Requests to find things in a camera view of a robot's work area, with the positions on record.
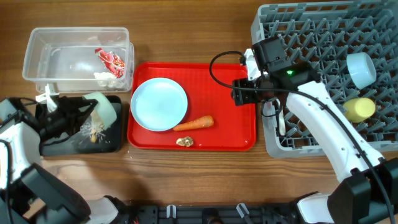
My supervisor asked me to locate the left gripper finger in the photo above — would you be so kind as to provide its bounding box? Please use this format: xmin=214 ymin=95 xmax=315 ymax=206
xmin=77 ymin=99 xmax=98 ymax=117
xmin=63 ymin=118 xmax=92 ymax=136

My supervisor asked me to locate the light blue bowl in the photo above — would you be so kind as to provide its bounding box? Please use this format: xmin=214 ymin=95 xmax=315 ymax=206
xmin=346 ymin=52 xmax=377 ymax=90

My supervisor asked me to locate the orange carrot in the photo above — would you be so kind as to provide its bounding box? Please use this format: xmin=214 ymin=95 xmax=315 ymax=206
xmin=173 ymin=116 xmax=214 ymax=131

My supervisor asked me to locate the white plastic spoon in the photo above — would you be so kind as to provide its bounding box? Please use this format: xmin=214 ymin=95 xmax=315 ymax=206
xmin=276 ymin=98 xmax=286 ymax=136

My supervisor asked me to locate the red snack wrapper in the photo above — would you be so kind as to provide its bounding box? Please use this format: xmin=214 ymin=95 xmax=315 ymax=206
xmin=95 ymin=48 xmax=125 ymax=78

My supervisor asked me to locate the black plastic tray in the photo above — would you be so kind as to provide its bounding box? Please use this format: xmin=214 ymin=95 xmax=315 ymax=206
xmin=40 ymin=95 xmax=123 ymax=156

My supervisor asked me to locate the rice and nuts pile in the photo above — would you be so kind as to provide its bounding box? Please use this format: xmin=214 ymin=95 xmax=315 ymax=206
xmin=80 ymin=111 xmax=105 ymax=144

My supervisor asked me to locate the red serving tray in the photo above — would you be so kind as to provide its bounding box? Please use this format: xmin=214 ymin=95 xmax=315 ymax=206
xmin=127 ymin=62 xmax=256 ymax=151

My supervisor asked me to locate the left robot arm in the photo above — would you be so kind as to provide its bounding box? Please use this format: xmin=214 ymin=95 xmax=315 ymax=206
xmin=1 ymin=96 xmax=119 ymax=223

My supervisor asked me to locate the yellow plastic cup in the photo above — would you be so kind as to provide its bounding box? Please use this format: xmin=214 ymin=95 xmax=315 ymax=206
xmin=343 ymin=98 xmax=376 ymax=123

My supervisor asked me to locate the brown walnut piece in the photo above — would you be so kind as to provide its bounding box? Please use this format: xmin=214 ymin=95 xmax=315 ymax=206
xmin=176 ymin=136 xmax=194 ymax=147

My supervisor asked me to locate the light blue plate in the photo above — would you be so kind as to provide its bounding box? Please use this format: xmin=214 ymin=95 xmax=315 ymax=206
xmin=130 ymin=78 xmax=188 ymax=132

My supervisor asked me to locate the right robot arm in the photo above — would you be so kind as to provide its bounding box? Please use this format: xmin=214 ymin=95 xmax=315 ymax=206
xmin=231 ymin=37 xmax=397 ymax=223

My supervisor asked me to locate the white tissue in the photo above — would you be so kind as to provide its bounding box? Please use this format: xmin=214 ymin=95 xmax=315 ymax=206
xmin=94 ymin=72 xmax=117 ymax=88

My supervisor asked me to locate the clear plastic bin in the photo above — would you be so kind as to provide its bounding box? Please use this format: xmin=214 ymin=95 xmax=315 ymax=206
xmin=22 ymin=27 xmax=134 ymax=93

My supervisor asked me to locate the green bowl with rice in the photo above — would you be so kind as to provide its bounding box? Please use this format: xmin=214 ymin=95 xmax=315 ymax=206
xmin=82 ymin=92 xmax=117 ymax=131

